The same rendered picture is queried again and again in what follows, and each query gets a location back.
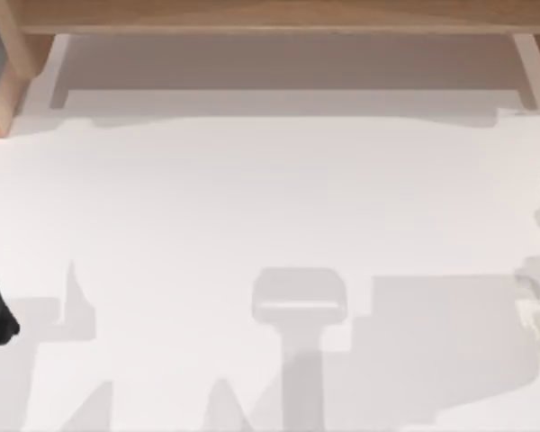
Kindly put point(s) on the wooden open shelf unit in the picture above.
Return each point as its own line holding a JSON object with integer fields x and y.
{"x": 270, "y": 15}

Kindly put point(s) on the pale wooden drawer, grey inside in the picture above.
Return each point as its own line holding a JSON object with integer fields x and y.
{"x": 13, "y": 67}

